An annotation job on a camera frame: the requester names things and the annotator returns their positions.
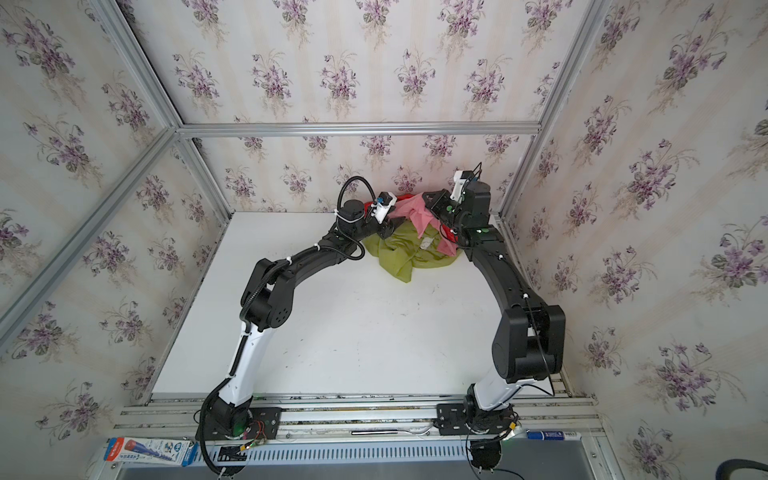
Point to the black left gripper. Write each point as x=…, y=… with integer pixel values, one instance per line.
x=384, y=227

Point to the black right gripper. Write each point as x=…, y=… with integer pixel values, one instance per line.
x=438, y=204

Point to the pink cloth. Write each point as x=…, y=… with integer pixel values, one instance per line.
x=415, y=211

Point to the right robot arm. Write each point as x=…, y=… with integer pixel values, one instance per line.
x=528, y=345

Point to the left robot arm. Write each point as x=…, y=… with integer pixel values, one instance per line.
x=268, y=298

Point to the green printed cloth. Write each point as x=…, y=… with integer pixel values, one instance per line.
x=406, y=250

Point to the red cloth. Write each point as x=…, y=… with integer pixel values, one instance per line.
x=399, y=199

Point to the blue white marker pen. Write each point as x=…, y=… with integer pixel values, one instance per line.
x=553, y=435

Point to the red blue toothpaste box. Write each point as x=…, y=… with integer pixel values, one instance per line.
x=167, y=452

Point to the black chair part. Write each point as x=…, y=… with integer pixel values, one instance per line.
x=727, y=468

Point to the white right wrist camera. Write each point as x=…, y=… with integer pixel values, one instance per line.
x=460, y=181

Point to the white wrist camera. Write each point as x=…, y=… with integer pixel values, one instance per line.
x=382, y=205
x=460, y=181

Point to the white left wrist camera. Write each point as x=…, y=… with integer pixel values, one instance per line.
x=382, y=205

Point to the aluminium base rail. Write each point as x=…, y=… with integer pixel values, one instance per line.
x=326, y=419

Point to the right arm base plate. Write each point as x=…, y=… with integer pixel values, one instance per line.
x=457, y=419

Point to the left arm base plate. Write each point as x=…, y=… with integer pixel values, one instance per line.
x=223, y=422

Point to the aluminium frame profile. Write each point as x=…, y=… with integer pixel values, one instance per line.
x=177, y=133

